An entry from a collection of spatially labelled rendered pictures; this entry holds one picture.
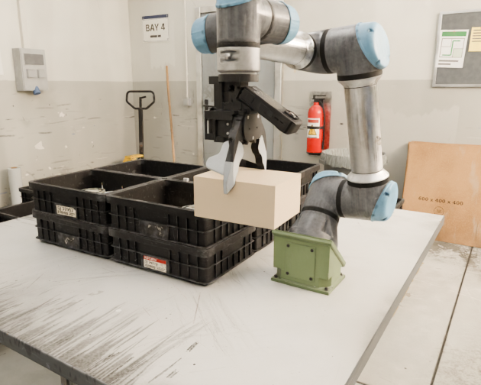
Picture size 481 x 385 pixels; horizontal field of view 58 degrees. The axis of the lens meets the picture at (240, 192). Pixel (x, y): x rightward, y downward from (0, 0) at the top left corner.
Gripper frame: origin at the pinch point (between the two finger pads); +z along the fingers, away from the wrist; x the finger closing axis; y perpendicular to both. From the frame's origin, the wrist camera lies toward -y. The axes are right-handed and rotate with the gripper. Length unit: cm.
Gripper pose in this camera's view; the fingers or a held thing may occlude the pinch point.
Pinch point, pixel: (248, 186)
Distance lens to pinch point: 80.3
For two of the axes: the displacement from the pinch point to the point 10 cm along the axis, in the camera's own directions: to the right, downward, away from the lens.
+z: 0.0, 9.7, 2.4
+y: -8.8, -1.1, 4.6
